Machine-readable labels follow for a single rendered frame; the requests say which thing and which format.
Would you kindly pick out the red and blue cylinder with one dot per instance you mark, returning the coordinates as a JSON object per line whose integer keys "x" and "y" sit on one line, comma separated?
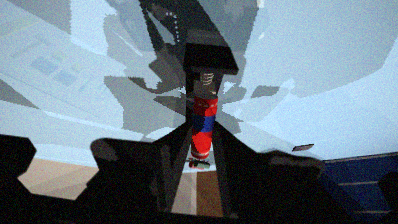
{"x": 204, "y": 114}

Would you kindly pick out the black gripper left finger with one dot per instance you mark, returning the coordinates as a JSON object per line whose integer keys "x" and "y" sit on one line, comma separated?
{"x": 165, "y": 157}

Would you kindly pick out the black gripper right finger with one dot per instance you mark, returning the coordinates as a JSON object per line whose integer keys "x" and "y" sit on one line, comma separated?
{"x": 237, "y": 166}

